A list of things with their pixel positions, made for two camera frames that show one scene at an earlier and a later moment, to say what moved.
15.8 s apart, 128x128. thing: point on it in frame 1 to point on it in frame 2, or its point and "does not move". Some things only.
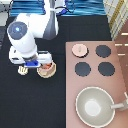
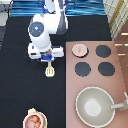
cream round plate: x=47 y=70 to x=43 y=118
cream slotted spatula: x=22 y=70 to x=49 y=70
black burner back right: x=103 y=50 does not move
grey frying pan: x=95 y=107 does not move
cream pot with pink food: x=46 y=70 to x=35 y=119
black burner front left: x=82 y=69 does not move
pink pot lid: x=79 y=50 does not move
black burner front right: x=106 y=68 does not move
